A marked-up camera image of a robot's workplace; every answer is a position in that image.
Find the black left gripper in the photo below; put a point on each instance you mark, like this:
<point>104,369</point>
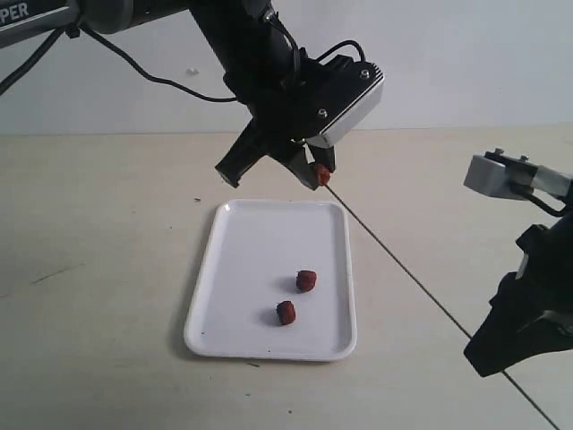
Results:
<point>281,123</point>

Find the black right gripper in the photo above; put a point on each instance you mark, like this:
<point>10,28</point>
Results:
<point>531,312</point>

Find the thin metal skewer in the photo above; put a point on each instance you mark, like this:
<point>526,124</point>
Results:
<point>511,380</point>

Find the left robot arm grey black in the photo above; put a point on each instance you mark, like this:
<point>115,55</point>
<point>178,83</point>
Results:
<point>258,54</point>

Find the white rectangular plastic tray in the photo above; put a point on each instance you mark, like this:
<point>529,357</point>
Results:
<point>254,251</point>

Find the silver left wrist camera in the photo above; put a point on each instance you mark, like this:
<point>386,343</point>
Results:
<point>350,105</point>

